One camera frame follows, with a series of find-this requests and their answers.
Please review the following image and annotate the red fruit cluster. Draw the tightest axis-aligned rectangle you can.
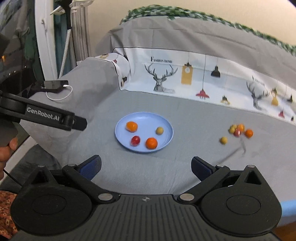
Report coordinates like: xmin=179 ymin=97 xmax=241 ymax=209
xmin=233 ymin=129 xmax=241 ymax=137

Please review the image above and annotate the orange tangerine cluster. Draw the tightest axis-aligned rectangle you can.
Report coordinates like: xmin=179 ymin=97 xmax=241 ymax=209
xmin=145 ymin=138 xmax=158 ymax=150
xmin=244 ymin=129 xmax=253 ymax=138

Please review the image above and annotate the red fruit front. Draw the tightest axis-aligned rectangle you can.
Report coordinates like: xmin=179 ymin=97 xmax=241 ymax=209
xmin=130 ymin=136 xmax=140 ymax=147

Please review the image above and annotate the orange tangerine front cluster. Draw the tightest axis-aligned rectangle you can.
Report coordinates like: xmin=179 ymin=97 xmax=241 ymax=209
xmin=145 ymin=138 xmax=158 ymax=150

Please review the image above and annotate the yellow-green longan front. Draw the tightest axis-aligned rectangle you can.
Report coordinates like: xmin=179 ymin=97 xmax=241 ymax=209
xmin=156 ymin=126 xmax=164 ymax=135

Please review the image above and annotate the person left hand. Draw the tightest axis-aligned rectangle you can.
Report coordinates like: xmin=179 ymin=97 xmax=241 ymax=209
xmin=0 ymin=137 xmax=18 ymax=180

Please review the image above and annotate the black phone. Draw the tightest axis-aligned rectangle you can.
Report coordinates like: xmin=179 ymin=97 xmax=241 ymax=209
xmin=43 ymin=80 xmax=69 ymax=90

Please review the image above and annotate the yellow-green longan cluster left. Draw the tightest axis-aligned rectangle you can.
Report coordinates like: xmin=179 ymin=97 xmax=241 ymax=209
xmin=229 ymin=127 xmax=235 ymax=134

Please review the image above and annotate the orange wrapped fruit cluster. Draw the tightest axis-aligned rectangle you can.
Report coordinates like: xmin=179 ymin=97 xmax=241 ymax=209
xmin=237 ymin=123 xmax=245 ymax=133

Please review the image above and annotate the grey printed sofa cover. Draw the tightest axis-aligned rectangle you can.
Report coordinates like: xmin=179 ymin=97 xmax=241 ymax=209
xmin=21 ymin=17 xmax=295 ymax=201

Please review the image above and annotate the blue round plate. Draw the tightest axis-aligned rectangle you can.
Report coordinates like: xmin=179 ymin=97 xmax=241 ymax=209
xmin=114 ymin=112 xmax=174 ymax=153

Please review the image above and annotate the grey curtain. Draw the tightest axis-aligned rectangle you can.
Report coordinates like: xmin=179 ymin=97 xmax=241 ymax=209
xmin=70 ymin=1 xmax=90 ymax=64

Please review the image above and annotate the black white striped pole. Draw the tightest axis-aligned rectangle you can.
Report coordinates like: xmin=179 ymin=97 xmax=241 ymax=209
xmin=55 ymin=0 xmax=72 ymax=78

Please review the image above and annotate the green checkered blanket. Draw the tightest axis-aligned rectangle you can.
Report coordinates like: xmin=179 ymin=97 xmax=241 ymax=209
xmin=120 ymin=4 xmax=295 ymax=56

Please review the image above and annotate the white charging cable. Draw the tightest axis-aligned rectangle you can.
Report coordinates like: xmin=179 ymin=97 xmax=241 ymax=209
xmin=45 ymin=84 xmax=73 ymax=102

